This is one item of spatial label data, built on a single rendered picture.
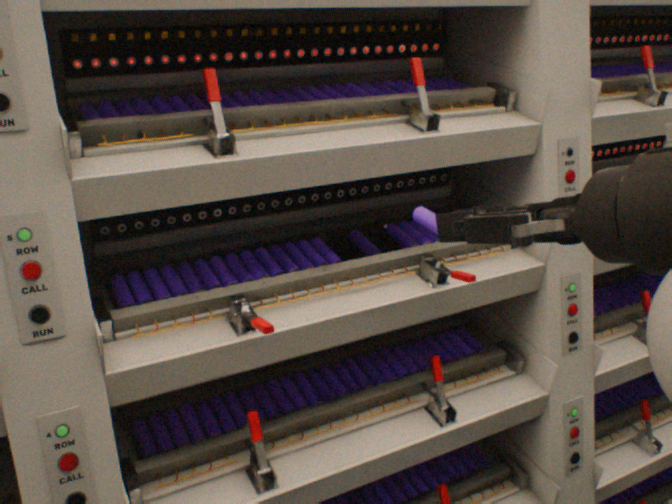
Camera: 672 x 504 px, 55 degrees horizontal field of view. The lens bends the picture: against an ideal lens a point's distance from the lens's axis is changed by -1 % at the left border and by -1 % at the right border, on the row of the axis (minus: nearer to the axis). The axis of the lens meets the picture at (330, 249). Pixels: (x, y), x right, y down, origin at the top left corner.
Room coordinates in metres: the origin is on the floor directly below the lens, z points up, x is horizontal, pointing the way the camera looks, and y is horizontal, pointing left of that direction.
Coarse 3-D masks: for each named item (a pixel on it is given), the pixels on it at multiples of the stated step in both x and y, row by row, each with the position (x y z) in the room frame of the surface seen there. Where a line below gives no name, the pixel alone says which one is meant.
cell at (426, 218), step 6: (420, 210) 0.72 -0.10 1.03; (426, 210) 0.71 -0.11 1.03; (414, 216) 0.72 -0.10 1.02; (420, 216) 0.71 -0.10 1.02; (426, 216) 0.70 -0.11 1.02; (432, 216) 0.70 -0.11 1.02; (420, 222) 0.71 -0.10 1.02; (426, 222) 0.70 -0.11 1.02; (432, 222) 0.69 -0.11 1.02; (432, 228) 0.69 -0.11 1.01
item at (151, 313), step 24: (336, 264) 0.80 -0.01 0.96; (360, 264) 0.81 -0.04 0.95; (384, 264) 0.82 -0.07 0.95; (408, 264) 0.84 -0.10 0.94; (240, 288) 0.74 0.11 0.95; (264, 288) 0.75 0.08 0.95; (288, 288) 0.76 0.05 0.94; (312, 288) 0.78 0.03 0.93; (120, 312) 0.68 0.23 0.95; (144, 312) 0.68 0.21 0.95; (168, 312) 0.69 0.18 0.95; (192, 312) 0.71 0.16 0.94
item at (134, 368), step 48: (432, 192) 1.01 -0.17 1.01; (480, 192) 1.00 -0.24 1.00; (144, 240) 0.81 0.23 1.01; (96, 288) 0.76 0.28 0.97; (384, 288) 0.80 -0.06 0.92; (480, 288) 0.84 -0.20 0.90; (528, 288) 0.89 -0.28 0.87; (144, 336) 0.68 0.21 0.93; (192, 336) 0.68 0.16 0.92; (240, 336) 0.69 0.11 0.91; (288, 336) 0.71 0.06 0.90; (336, 336) 0.75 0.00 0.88; (144, 384) 0.64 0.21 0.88; (192, 384) 0.67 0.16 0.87
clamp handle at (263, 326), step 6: (246, 306) 0.70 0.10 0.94; (246, 312) 0.70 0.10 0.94; (246, 318) 0.68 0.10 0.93; (252, 318) 0.67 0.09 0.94; (258, 318) 0.67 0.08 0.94; (252, 324) 0.66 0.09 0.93; (258, 324) 0.65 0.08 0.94; (264, 324) 0.64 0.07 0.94; (270, 324) 0.64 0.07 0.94; (264, 330) 0.64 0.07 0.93; (270, 330) 0.64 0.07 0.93
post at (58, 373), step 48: (48, 96) 0.61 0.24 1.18; (0, 144) 0.59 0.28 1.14; (48, 144) 0.61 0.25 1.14; (0, 192) 0.59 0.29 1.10; (48, 192) 0.61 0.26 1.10; (0, 240) 0.59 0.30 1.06; (0, 288) 0.58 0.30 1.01; (0, 336) 0.58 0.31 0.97; (96, 336) 0.62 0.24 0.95; (0, 384) 0.57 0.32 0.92; (48, 384) 0.59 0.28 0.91; (96, 384) 0.61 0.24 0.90; (96, 432) 0.61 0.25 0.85; (48, 480) 0.59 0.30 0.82; (96, 480) 0.61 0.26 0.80
